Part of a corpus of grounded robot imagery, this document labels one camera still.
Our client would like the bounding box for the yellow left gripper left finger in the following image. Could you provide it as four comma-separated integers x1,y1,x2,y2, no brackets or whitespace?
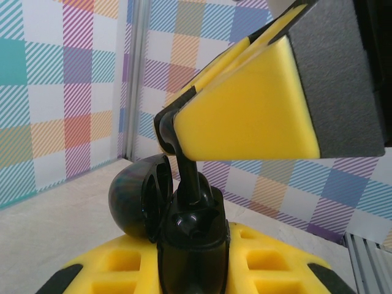
36,236,160,294

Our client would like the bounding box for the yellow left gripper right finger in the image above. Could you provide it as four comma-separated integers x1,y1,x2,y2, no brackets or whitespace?
227,222,358,294

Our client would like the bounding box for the black wireless earbud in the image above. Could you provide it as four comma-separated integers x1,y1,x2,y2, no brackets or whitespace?
156,110,205,207
197,173,216,206

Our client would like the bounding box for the black earbud charging case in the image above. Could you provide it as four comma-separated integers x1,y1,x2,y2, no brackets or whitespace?
107,154,231,294

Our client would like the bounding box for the aluminium side rail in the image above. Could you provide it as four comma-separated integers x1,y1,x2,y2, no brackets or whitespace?
342,231,392,294

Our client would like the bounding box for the aluminium frame post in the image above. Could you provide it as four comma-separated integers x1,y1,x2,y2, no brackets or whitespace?
122,0,148,162

